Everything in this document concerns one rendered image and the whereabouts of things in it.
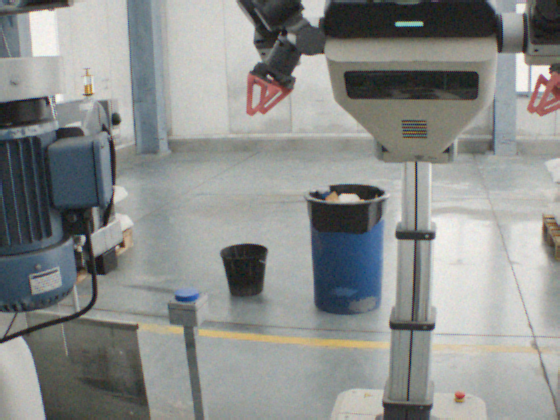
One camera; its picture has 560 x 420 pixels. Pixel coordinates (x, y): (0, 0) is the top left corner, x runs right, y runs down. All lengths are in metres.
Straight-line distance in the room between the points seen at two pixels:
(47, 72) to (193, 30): 8.97
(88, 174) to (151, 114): 9.03
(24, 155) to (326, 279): 2.70
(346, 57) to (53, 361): 1.19
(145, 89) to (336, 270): 6.97
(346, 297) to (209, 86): 6.70
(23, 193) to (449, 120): 0.97
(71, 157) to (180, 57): 9.05
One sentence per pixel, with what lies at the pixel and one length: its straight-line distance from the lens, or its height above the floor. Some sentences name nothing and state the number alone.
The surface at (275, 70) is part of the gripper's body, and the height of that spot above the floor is 1.37.
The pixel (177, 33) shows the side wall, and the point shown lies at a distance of 9.83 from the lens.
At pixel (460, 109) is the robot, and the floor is 1.27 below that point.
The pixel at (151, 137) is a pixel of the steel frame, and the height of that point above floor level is 0.29.
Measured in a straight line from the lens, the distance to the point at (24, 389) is 1.49.
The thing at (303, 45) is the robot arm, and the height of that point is 1.41.
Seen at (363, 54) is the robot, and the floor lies 1.40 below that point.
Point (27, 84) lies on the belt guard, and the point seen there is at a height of 1.38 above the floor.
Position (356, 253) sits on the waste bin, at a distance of 3.25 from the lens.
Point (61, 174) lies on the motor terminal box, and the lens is 0.79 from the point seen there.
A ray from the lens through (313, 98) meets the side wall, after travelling 9.17.
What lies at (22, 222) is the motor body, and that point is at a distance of 0.80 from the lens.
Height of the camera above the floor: 1.39
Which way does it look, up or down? 14 degrees down
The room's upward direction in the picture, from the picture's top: 3 degrees counter-clockwise
